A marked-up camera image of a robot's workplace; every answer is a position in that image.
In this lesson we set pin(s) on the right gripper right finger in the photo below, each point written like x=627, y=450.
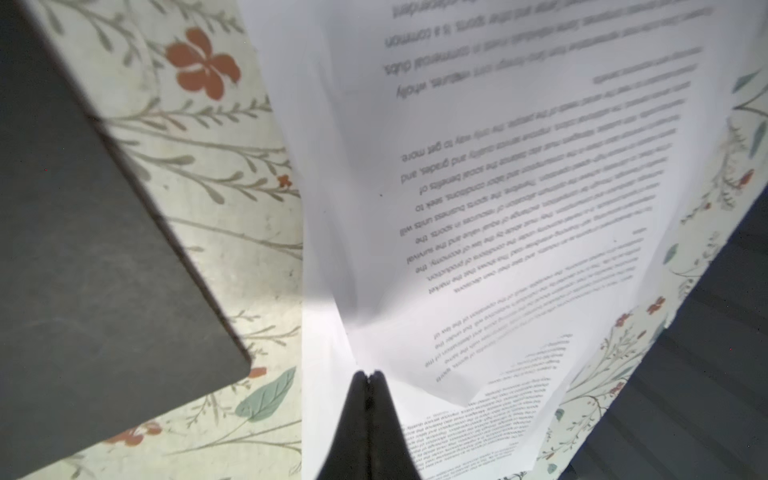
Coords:
x=389, y=458

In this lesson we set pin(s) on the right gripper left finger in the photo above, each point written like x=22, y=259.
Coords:
x=348, y=455

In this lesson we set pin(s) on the orange folder black inside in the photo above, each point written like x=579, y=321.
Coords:
x=104, y=326

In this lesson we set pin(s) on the printed paper sheet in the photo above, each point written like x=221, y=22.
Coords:
x=500, y=432
x=477, y=176

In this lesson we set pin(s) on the floral table mat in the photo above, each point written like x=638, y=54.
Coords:
x=174, y=86

